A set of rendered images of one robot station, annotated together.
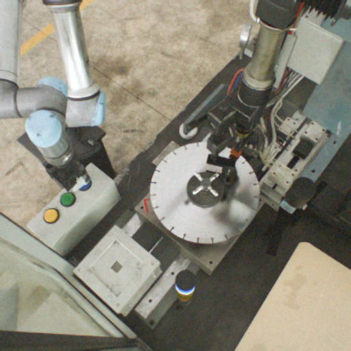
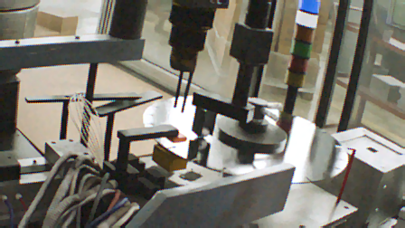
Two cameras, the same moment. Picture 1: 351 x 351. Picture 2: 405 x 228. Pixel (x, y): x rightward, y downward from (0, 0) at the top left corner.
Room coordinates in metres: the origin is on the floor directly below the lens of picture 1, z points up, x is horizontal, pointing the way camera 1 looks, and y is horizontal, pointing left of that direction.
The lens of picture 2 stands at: (1.28, -0.10, 1.26)
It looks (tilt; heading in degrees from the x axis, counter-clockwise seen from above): 19 degrees down; 184
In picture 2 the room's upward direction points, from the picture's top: 11 degrees clockwise
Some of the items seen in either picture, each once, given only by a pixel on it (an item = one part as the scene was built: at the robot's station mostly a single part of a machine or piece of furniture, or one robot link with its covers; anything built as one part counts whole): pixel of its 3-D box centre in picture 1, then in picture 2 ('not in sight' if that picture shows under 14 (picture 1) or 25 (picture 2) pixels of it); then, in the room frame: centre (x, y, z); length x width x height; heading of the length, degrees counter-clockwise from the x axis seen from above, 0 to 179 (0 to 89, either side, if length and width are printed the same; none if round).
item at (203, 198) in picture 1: (205, 188); (252, 127); (0.41, -0.08, 0.96); 0.11 x 0.11 x 0.03
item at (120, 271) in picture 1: (120, 271); (362, 181); (0.20, 0.18, 0.82); 0.18 x 0.18 x 0.15; 50
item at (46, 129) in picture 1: (48, 133); not in sight; (0.46, 0.31, 1.21); 0.09 x 0.08 x 0.11; 2
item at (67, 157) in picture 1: (58, 151); not in sight; (0.45, 0.31, 1.13); 0.08 x 0.08 x 0.05
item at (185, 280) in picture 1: (185, 281); (309, 4); (0.12, -0.01, 1.14); 0.05 x 0.04 x 0.03; 50
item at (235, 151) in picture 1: (241, 147); (148, 153); (0.56, -0.21, 0.95); 0.10 x 0.03 x 0.07; 140
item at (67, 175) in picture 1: (64, 166); not in sight; (0.45, 0.31, 1.05); 0.09 x 0.08 x 0.12; 140
